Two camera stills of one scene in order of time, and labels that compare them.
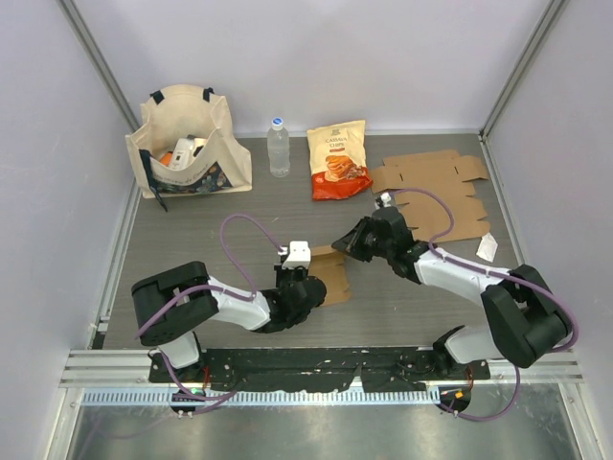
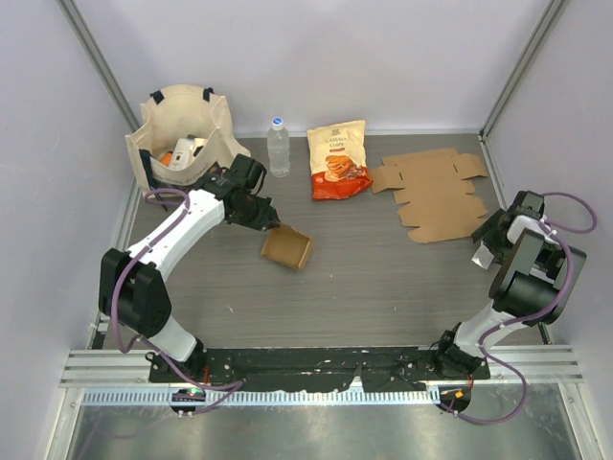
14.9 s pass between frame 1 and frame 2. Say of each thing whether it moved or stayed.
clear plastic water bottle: stayed
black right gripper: moved
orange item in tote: stayed
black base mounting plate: stayed
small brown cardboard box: moved
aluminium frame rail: stayed
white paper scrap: stayed
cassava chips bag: stayed
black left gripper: moved
